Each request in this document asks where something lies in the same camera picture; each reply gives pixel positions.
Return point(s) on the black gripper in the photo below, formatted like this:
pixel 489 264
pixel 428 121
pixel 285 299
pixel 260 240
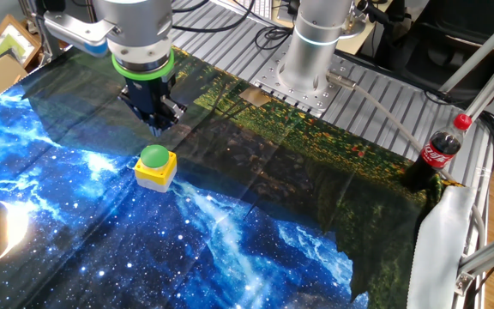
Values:
pixel 150 94

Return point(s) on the yellow box green push button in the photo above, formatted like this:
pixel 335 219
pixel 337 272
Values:
pixel 154 173

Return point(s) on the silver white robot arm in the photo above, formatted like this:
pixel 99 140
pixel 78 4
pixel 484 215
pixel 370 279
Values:
pixel 140 26

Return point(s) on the starry night sky cloth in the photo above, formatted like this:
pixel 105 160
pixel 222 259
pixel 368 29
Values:
pixel 144 240

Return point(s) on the beige desk board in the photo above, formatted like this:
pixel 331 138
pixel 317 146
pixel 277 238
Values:
pixel 358 43

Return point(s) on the cola bottle red cap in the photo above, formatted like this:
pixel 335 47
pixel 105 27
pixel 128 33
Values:
pixel 437 152

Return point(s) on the black office chair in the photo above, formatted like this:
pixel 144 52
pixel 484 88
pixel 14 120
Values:
pixel 444 47

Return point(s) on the white cloth strip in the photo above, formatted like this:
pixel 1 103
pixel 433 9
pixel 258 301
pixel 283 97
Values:
pixel 440 249

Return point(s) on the aluminium frame post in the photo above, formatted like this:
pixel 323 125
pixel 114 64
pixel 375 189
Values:
pixel 41 43
pixel 483 47
pixel 493 88
pixel 491 253

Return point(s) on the wooden picture frame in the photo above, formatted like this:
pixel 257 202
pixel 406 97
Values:
pixel 9 43

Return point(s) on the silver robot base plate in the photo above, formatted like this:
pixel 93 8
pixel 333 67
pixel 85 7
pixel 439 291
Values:
pixel 315 98

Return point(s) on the metal corner bracket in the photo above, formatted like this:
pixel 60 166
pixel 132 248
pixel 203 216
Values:
pixel 463 283

